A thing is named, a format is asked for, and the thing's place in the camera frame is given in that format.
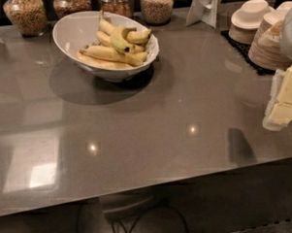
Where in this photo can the black rubber mat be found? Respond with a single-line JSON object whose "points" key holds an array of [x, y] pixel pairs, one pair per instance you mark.
{"points": [[243, 50]]}

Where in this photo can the left glass cereal jar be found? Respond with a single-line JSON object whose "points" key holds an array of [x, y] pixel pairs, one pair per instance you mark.
{"points": [[28, 16]]}

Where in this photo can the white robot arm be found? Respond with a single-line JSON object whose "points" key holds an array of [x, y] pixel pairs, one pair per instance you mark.
{"points": [[280, 34]]}

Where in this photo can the top curved yellow banana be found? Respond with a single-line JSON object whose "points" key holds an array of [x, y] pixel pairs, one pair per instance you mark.
{"points": [[118, 39]]}

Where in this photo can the white folded sign stand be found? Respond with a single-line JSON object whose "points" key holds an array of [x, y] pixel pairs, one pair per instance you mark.
{"points": [[205, 11]]}

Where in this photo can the back left yellow banana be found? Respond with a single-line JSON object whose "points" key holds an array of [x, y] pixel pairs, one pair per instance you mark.
{"points": [[105, 40]]}

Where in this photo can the white ceramic bowl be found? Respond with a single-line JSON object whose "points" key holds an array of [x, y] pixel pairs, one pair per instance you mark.
{"points": [[78, 31]]}

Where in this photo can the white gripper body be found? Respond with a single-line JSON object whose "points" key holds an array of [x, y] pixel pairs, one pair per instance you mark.
{"points": [[290, 37]]}

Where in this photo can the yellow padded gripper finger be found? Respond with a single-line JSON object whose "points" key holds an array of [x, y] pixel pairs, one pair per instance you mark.
{"points": [[281, 112]]}

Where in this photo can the glass cereal jar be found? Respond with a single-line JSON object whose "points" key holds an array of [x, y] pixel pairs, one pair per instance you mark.
{"points": [[66, 7], [157, 11], [28, 16], [124, 8]]}

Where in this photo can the back right yellow banana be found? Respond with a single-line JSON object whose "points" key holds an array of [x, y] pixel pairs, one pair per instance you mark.
{"points": [[135, 37]]}

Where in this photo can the back right stack paper bowls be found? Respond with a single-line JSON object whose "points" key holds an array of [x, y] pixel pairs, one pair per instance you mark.
{"points": [[272, 17]]}

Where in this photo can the bottom yellow banana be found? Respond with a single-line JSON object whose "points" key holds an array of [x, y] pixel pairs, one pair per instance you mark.
{"points": [[89, 60]]}

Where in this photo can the long front yellow banana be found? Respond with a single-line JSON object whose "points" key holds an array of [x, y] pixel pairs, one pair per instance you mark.
{"points": [[110, 54]]}

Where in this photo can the left stack paper bowls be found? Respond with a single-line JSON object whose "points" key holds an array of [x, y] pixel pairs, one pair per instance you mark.
{"points": [[246, 21]]}

